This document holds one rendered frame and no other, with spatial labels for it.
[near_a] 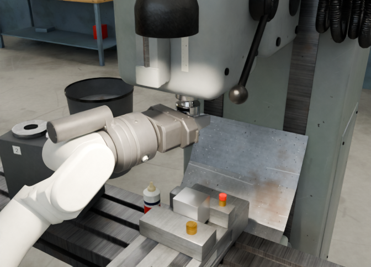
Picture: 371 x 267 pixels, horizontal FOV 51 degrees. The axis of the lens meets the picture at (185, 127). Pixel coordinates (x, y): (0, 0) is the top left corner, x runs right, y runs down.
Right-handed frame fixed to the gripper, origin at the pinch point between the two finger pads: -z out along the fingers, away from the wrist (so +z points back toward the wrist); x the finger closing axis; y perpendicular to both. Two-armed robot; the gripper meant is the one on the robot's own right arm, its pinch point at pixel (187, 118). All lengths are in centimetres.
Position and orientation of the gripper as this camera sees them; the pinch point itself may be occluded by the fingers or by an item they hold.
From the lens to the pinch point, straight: 74.7
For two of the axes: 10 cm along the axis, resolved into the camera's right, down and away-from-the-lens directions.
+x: -6.8, -3.2, 6.6
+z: -7.3, 2.8, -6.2
